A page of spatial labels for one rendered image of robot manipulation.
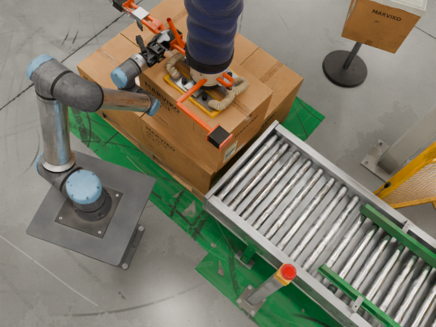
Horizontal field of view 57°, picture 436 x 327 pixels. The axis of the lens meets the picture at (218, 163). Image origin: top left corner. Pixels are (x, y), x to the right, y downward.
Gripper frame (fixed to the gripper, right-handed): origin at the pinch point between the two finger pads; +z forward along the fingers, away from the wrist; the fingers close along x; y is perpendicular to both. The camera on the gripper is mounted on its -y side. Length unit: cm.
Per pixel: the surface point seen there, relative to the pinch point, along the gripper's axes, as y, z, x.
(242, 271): 101, -38, -120
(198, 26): 28.4, -10.1, 34.1
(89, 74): -56, -18, -66
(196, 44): 27.7, -10.4, 23.5
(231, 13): 38, -3, 43
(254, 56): 14, 71, -65
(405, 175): 137, 41, -34
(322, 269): 133, -23, -57
